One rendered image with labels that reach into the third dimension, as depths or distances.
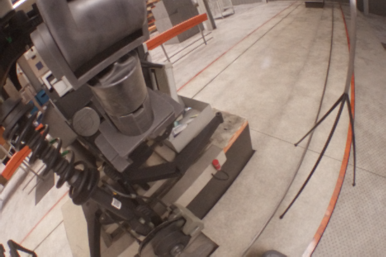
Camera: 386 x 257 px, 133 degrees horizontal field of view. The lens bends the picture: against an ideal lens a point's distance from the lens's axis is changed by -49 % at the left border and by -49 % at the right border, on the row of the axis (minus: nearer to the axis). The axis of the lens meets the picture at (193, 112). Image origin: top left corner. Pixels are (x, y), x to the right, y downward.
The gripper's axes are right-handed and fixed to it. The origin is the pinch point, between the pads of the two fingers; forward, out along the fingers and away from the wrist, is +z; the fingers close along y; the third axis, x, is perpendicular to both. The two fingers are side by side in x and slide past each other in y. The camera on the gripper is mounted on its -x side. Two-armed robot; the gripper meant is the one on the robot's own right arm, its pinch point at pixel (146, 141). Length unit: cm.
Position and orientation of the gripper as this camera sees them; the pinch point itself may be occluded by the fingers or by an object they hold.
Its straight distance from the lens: 32.2
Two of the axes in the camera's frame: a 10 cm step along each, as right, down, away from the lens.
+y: -6.5, 6.4, -4.2
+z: -0.5, 5.2, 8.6
